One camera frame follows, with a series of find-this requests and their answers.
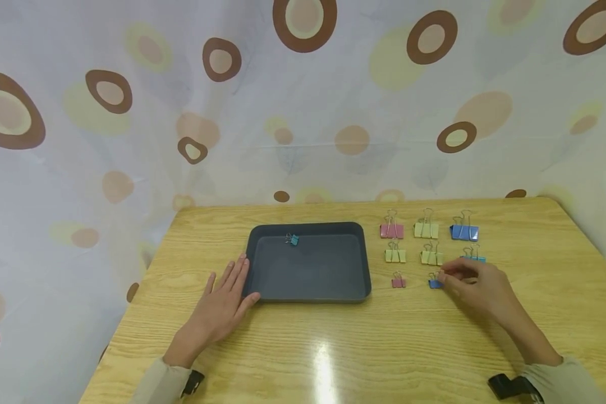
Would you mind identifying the large blue binder clip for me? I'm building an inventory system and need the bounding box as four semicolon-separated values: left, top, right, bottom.
449;210;480;242

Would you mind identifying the large pink binder clip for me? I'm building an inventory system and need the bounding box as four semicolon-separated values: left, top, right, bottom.
379;209;405;240

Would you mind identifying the dark gray tray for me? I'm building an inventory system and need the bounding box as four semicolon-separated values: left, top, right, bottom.
242;222;373;304

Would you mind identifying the black wrist band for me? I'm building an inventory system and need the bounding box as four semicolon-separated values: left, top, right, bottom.
488;373;545;404
181;369;205;399

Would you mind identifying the person's left forearm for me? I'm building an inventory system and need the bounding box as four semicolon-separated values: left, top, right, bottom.
130;331;209;404

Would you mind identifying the medium yellow binder clip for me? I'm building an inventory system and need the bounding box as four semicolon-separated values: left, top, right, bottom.
384;238;407;264
420;241;444;267

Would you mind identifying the person's right forearm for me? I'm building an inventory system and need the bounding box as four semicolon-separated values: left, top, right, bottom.
500;307;606;404

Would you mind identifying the medium teal binder clip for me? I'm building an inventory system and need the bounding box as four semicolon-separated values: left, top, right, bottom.
460;244;486;264

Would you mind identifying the large yellow binder clip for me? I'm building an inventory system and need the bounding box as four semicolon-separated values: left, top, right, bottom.
414;208;439;240

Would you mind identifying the person's right hand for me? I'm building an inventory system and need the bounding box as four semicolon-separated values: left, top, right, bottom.
437;257;517;329

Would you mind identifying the person's left hand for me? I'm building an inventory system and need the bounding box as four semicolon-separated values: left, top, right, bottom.
180;253;261;346

